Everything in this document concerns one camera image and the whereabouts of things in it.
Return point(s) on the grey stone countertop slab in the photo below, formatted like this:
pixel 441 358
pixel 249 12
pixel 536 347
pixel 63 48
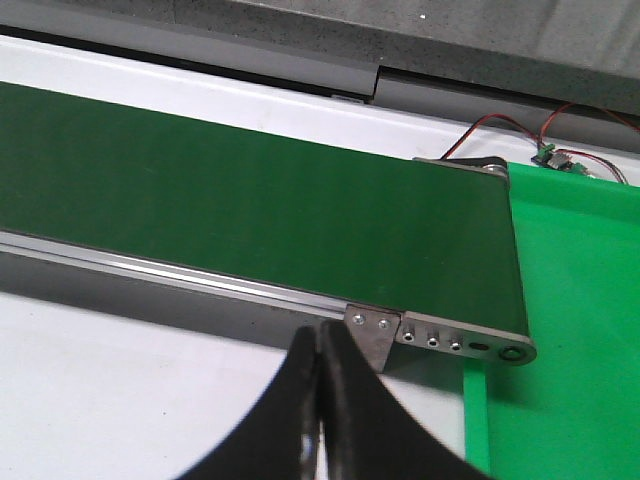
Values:
pixel 581 51

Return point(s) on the bright green plastic tray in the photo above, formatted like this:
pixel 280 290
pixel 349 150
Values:
pixel 573 413

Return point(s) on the aluminium conveyor frame rail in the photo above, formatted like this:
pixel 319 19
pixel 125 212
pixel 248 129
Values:
pixel 233 307

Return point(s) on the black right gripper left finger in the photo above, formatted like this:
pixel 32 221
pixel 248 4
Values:
pixel 278 438

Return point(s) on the small green circuit board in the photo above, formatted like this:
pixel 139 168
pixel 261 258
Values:
pixel 548 157

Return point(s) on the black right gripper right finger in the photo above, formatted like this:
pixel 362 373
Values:
pixel 368 433

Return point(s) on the white panel under countertop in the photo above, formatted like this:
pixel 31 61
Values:
pixel 460 84

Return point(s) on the green conveyor belt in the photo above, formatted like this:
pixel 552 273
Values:
pixel 409 235

